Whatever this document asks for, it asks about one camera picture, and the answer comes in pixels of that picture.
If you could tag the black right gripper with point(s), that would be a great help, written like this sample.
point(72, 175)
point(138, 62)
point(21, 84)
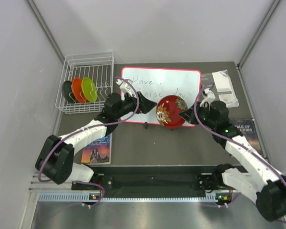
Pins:
point(195, 114)

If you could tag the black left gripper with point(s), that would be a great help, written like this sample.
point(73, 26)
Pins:
point(140, 103)

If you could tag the red floral plate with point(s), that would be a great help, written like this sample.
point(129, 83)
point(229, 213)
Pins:
point(168, 110)

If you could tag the lime green plate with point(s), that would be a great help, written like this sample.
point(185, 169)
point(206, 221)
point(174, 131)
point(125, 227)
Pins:
point(89, 89)

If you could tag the orange plate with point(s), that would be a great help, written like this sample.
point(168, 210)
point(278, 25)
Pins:
point(77, 90)

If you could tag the dark teal plate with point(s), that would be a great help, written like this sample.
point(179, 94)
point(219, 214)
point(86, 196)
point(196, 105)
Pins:
point(67, 92)

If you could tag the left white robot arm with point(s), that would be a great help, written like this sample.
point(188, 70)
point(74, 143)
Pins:
point(55, 160)

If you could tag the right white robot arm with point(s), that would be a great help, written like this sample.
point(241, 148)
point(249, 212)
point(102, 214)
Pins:
point(264, 185)

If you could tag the pink framed whiteboard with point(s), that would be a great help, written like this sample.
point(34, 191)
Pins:
point(157, 83)

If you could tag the bagged white manual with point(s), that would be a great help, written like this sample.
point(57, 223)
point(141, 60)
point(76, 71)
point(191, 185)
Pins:
point(223, 87)

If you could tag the Tale of Two Cities book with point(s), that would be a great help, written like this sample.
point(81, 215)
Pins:
point(247, 127)

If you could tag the Jane Eyre book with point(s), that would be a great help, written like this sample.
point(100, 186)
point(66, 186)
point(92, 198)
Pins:
point(98, 151)

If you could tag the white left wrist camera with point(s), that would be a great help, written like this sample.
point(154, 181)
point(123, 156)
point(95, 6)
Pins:
point(124, 87)

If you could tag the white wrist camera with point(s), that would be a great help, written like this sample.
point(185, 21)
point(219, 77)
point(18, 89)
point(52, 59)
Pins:
point(124, 87)
point(208, 96)

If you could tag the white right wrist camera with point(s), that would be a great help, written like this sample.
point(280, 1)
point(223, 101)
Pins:
point(208, 96)

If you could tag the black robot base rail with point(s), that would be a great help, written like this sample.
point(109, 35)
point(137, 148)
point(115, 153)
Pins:
point(193, 177)

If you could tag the grey slotted cable duct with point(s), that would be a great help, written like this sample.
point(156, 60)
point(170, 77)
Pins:
point(90, 197)

